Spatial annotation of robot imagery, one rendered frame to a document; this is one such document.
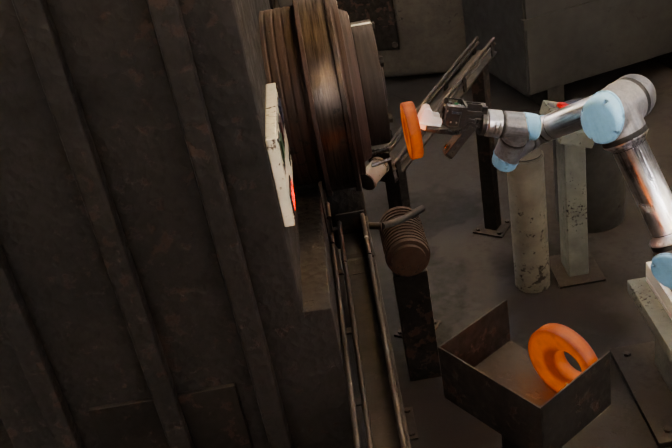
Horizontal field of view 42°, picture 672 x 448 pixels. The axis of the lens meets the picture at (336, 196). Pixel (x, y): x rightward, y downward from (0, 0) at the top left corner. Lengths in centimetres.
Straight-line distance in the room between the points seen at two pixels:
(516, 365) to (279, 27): 87
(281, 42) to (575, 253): 161
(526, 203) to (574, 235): 26
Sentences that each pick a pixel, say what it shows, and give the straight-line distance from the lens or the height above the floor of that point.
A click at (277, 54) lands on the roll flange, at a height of 127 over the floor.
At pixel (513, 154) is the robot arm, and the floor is 70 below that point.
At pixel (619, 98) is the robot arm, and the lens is 223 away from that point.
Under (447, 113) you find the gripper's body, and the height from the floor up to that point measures 87.
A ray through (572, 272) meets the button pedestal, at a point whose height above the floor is 3.
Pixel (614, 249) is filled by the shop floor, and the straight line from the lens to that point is 334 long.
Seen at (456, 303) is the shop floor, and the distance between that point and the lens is 311.
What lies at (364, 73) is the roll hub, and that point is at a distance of 187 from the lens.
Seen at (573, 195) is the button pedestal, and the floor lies 34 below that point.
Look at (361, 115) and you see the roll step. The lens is 185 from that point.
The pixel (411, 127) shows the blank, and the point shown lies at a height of 87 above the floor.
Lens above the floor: 188
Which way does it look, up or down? 29 degrees down
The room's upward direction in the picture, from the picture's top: 11 degrees counter-clockwise
